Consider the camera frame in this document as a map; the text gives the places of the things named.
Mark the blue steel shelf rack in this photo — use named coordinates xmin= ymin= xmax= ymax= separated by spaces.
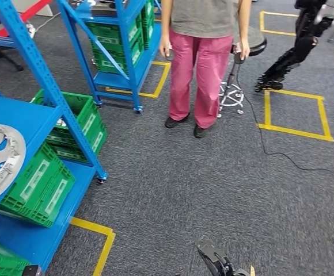
xmin=0 ymin=0 xmax=109 ymax=276
xmin=56 ymin=0 xmax=162 ymax=114

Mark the person's black shoe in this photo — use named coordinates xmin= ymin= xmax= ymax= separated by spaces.
xmin=193 ymin=124 xmax=209 ymax=139
xmin=164 ymin=113 xmax=190 ymax=129

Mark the yellow floor tape line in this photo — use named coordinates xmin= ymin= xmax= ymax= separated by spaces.
xmin=105 ymin=60 xmax=172 ymax=99

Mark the person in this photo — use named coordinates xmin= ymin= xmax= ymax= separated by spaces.
xmin=159 ymin=0 xmax=252 ymax=139

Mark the person's right hand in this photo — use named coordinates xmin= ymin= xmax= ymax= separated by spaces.
xmin=159 ymin=34 xmax=173 ymax=59

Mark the person's hand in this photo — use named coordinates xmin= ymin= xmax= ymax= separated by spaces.
xmin=159 ymin=34 xmax=173 ymax=59
xmin=236 ymin=38 xmax=252 ymax=62

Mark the green plastic crate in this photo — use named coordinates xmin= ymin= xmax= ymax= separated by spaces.
xmin=46 ymin=125 xmax=109 ymax=165
xmin=0 ymin=143 xmax=59 ymax=215
xmin=0 ymin=237 xmax=31 ymax=276
xmin=140 ymin=0 xmax=155 ymax=51
xmin=85 ymin=13 xmax=141 ymax=49
xmin=91 ymin=36 xmax=145 ymax=76
xmin=26 ymin=163 xmax=76 ymax=229
xmin=30 ymin=89 xmax=108 ymax=150

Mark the yellow floor tape outline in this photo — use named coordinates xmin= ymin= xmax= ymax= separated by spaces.
xmin=257 ymin=89 xmax=334 ymax=143
xmin=70 ymin=217 xmax=116 ymax=276
xmin=258 ymin=10 xmax=300 ymax=38

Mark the person's left hand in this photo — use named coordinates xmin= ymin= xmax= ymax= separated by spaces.
xmin=236 ymin=38 xmax=252 ymax=62

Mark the black round stool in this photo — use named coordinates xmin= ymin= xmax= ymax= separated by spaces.
xmin=217 ymin=24 xmax=268 ymax=119

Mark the grey tray with holes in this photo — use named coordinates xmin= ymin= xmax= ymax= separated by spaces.
xmin=91 ymin=0 xmax=128 ymax=18

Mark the white power strip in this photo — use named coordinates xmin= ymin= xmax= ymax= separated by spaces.
xmin=25 ymin=23 xmax=37 ymax=39

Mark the black office chair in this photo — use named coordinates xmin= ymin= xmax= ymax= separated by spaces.
xmin=0 ymin=47 xmax=24 ymax=72

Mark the red barrier tape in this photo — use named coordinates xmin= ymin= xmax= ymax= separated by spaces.
xmin=0 ymin=0 xmax=53 ymax=55

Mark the grey wheel hubcap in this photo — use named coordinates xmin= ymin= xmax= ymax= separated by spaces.
xmin=0 ymin=121 xmax=27 ymax=210

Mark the thin black floor cable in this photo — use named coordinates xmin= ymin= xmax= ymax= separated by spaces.
xmin=235 ymin=63 xmax=334 ymax=183

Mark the white floor cable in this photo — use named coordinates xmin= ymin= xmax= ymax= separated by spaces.
xmin=34 ymin=11 xmax=61 ymax=33

